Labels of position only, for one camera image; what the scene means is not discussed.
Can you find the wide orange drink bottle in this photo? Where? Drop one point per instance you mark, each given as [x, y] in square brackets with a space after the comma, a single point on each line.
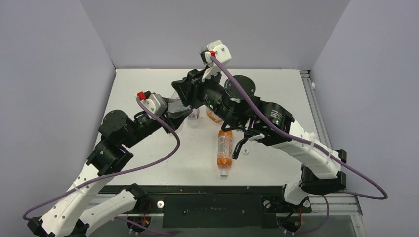
[213, 116]

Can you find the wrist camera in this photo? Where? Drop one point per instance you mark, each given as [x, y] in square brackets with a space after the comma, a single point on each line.
[145, 98]
[217, 50]

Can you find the slim orange drink bottle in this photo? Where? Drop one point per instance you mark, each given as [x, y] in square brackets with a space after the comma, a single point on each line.
[224, 152]

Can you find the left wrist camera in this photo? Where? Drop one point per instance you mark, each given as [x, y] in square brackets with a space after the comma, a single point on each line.
[145, 98]

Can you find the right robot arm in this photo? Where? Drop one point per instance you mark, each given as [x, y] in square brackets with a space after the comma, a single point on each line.
[270, 124]

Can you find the aluminium frame rail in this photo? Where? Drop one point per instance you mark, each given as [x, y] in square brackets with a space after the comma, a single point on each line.
[309, 87]

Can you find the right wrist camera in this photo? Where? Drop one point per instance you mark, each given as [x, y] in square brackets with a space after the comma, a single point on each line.
[217, 50]

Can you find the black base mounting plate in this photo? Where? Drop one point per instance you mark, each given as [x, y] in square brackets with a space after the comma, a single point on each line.
[216, 206]

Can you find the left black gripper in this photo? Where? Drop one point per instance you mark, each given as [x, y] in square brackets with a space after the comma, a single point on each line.
[176, 118]

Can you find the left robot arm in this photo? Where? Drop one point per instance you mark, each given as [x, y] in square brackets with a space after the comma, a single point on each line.
[71, 215]

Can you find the blue cap pepsi bottle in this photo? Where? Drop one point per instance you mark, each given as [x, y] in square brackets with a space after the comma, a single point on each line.
[175, 104]

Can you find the clear water bottle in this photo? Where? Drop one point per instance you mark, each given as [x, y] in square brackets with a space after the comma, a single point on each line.
[193, 119]

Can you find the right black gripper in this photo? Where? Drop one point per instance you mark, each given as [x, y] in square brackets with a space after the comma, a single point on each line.
[195, 89]

